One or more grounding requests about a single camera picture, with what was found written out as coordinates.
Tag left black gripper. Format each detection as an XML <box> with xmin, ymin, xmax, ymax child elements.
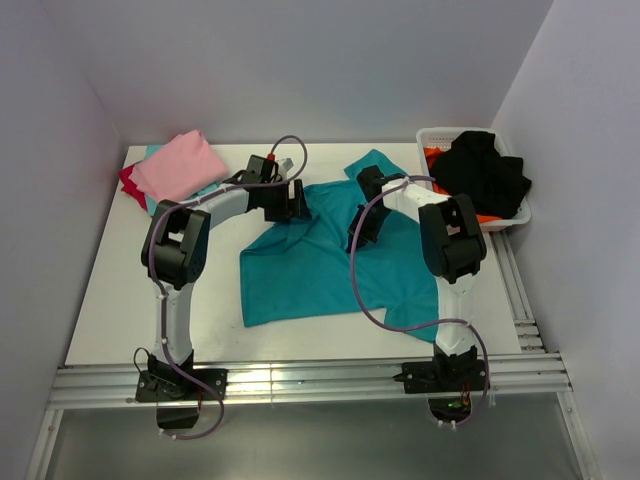
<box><xmin>261</xmin><ymin>180</ymin><xmax>311</xmax><ymax>224</ymax></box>

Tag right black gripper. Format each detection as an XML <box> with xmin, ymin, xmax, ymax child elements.
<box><xmin>347</xmin><ymin>205</ymin><xmax>391</xmax><ymax>254</ymax></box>

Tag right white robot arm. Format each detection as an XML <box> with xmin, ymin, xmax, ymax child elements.
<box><xmin>347</xmin><ymin>166</ymin><xmax>487</xmax><ymax>390</ymax></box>

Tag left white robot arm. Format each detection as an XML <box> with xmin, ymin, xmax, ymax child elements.
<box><xmin>141</xmin><ymin>155</ymin><xmax>311</xmax><ymax>399</ymax></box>

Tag orange t shirt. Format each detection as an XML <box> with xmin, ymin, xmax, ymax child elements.
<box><xmin>423</xmin><ymin>147</ymin><xmax>500</xmax><ymax>224</ymax></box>

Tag white plastic basket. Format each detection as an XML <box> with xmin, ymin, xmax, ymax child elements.
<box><xmin>416</xmin><ymin>126</ymin><xmax>531</xmax><ymax>232</ymax></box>

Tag folded pink t shirt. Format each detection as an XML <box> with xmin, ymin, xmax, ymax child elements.
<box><xmin>129</xmin><ymin>130</ymin><xmax>229</xmax><ymax>202</ymax></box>

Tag black t shirt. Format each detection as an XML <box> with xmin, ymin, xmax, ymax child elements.
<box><xmin>430</xmin><ymin>131</ymin><xmax>532</xmax><ymax>219</ymax></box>

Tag folded light teal t shirt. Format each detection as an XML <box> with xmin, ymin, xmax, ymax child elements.
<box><xmin>144</xmin><ymin>144</ymin><xmax>220</xmax><ymax>217</ymax></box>

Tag folded red t shirt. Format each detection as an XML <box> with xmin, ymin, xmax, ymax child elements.
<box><xmin>119</xmin><ymin>164</ymin><xmax>155</xmax><ymax>216</ymax></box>

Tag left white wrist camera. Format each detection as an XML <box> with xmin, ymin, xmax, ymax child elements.
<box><xmin>267</xmin><ymin>153</ymin><xmax>294</xmax><ymax>182</ymax></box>

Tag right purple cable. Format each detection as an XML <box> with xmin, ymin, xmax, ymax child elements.
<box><xmin>348</xmin><ymin>174</ymin><xmax>494</xmax><ymax>431</ymax></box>

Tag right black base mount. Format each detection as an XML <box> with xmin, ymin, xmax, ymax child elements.
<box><xmin>393</xmin><ymin>346</ymin><xmax>489</xmax><ymax>424</ymax></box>

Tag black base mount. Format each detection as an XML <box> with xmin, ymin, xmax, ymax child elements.
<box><xmin>393</xmin><ymin>346</ymin><xmax>489</xmax><ymax>424</ymax></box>
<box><xmin>133</xmin><ymin>347</ymin><xmax>228</xmax><ymax>436</ymax></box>

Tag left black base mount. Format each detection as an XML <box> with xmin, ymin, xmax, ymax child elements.
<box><xmin>133</xmin><ymin>347</ymin><xmax>228</xmax><ymax>436</ymax></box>

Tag aluminium rail frame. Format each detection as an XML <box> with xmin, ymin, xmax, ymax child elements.
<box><xmin>26</xmin><ymin>232</ymin><xmax>602</xmax><ymax>479</ymax></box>

